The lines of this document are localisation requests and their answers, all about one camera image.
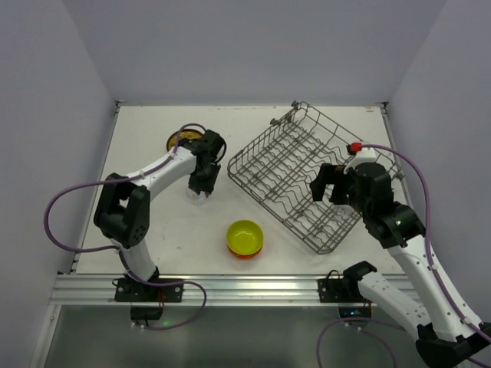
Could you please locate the yellow patterned plate dark rim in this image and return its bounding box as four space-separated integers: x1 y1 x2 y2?
166 128 203 151

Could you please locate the clear glass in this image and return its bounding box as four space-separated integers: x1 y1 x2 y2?
335 205 353 217
186 188 208 206

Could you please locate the lime green bowl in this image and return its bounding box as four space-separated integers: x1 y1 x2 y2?
226 219 264 255

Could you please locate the orange bowl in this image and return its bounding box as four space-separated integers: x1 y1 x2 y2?
228 248 262 259

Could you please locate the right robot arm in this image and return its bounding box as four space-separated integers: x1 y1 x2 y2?
310 163 490 367

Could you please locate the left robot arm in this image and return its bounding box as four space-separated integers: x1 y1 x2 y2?
94 130 226 283

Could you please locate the right controller box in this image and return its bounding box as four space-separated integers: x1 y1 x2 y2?
338 306 372 319

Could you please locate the controller box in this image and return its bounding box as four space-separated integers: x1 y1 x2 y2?
338 306 372 319
130 307 163 324

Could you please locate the left controller box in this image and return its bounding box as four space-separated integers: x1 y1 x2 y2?
130 307 163 324

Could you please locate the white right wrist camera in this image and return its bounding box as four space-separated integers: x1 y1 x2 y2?
344 142 377 174

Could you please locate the grey wire dish rack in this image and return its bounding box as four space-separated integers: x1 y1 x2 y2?
227 101 390 255

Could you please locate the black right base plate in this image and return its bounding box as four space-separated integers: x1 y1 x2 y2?
317 278 349 304

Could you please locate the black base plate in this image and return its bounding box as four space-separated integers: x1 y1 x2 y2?
317 278 349 304
112 277 183 303

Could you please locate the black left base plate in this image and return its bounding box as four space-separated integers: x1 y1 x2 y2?
112 277 183 303

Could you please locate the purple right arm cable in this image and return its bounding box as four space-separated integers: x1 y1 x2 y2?
316 142 491 368

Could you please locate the aluminium mounting rail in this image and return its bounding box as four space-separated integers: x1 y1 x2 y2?
49 274 427 307

